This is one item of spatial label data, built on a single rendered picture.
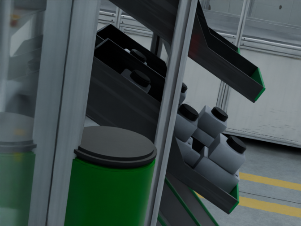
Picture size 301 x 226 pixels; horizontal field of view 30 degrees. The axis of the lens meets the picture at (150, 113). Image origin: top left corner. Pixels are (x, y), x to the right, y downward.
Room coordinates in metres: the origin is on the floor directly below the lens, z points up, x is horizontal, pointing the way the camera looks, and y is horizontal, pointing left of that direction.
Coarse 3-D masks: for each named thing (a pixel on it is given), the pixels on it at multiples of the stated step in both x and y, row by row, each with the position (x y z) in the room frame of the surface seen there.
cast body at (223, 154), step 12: (216, 144) 0.75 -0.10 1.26; (228, 144) 0.76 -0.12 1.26; (240, 144) 0.76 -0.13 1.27; (192, 156) 0.77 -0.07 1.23; (204, 156) 0.75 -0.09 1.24; (216, 156) 0.75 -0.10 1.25; (228, 156) 0.75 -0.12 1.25; (240, 156) 0.75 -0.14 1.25; (204, 168) 0.75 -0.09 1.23; (216, 168) 0.75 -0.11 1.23; (228, 168) 0.75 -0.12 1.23; (216, 180) 0.75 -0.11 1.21; (228, 180) 0.75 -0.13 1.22; (228, 192) 0.75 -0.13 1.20
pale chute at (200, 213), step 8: (168, 176) 0.98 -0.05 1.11; (176, 184) 0.98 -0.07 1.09; (184, 184) 0.98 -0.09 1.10; (184, 192) 0.98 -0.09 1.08; (192, 192) 0.98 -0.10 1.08; (184, 200) 0.98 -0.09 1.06; (192, 200) 0.98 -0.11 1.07; (200, 200) 0.97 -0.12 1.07; (192, 208) 0.98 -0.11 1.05; (200, 208) 0.97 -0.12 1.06; (200, 216) 0.97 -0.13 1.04; (208, 216) 0.97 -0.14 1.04; (208, 224) 0.97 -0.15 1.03; (216, 224) 0.97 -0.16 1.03
